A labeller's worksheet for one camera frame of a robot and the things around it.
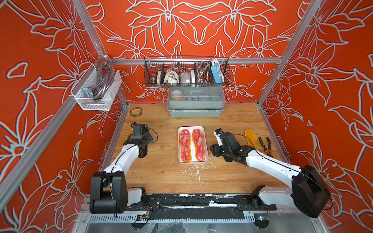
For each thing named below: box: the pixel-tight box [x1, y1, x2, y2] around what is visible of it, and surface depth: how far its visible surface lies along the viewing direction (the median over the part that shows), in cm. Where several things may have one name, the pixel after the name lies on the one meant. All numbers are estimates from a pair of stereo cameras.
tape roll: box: [129, 106, 143, 118], surface depth 116 cm
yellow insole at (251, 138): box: [244, 128, 258, 150], surface depth 100 cm
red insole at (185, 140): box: [179, 129, 192, 163], surface depth 94 cm
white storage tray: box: [177, 126, 193, 165], surface depth 96 cm
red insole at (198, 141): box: [192, 128, 206, 162], surface depth 95 cm
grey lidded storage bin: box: [167, 86, 225, 118], surface depth 102 cm
